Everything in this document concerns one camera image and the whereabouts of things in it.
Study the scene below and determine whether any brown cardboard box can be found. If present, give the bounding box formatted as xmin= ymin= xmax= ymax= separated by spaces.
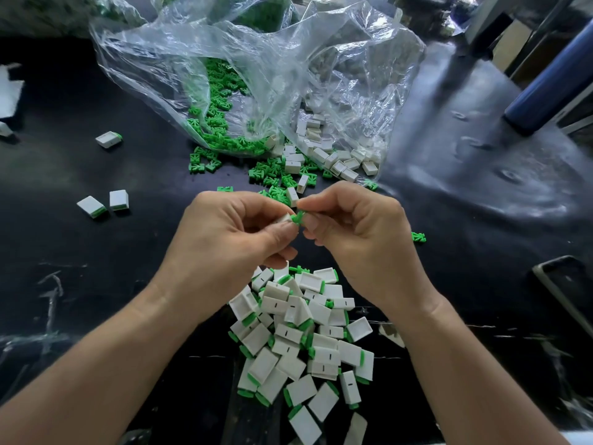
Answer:
xmin=493 ymin=15 xmax=535 ymax=72

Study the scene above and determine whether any person's left hand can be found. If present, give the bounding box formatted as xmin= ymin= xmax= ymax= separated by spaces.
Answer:
xmin=159 ymin=190 xmax=302 ymax=328

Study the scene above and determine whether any pile of assembled white-green pieces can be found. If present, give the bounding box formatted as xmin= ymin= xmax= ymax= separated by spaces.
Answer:
xmin=228 ymin=264 xmax=376 ymax=445

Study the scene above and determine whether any empty white shell right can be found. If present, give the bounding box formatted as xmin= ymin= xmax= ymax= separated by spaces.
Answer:
xmin=380 ymin=321 xmax=407 ymax=349

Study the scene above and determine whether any person's right forearm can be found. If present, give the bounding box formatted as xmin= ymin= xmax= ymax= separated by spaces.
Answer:
xmin=387 ymin=290 xmax=568 ymax=445

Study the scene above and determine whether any pile of green clips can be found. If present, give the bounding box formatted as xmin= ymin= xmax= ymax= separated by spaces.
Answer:
xmin=185 ymin=58 xmax=428 ymax=245

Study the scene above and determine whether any plastic bag full of green pieces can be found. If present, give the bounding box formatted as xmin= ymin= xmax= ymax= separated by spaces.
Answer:
xmin=158 ymin=0 xmax=296 ymax=33

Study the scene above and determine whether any white paper sheet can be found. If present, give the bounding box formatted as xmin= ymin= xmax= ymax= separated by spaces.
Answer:
xmin=0 ymin=71 xmax=25 ymax=121

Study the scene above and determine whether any heap of white caps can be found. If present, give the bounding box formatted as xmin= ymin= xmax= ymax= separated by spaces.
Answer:
xmin=282 ymin=108 xmax=381 ymax=195

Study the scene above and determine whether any person's left forearm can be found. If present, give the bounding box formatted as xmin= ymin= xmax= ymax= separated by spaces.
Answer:
xmin=0 ymin=294 xmax=212 ymax=445

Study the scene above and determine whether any white metal frame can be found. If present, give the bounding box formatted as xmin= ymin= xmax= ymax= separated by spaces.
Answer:
xmin=463 ymin=0 xmax=593 ymax=72

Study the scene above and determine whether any blue cylinder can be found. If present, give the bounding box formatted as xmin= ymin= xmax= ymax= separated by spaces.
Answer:
xmin=503 ymin=18 xmax=593 ymax=135

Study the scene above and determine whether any clear plastic bag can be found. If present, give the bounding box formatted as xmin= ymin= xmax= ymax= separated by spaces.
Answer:
xmin=90 ymin=0 xmax=427 ymax=161

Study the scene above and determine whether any large bag of assembled pieces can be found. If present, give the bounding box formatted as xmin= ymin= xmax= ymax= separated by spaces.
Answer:
xmin=0 ymin=0 xmax=148 ymax=38

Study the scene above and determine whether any person's right hand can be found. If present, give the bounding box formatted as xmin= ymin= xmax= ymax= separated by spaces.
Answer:
xmin=296 ymin=180 xmax=441 ymax=319

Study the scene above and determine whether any black smartphone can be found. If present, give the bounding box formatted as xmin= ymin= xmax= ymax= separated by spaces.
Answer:
xmin=532 ymin=255 xmax=593 ymax=339

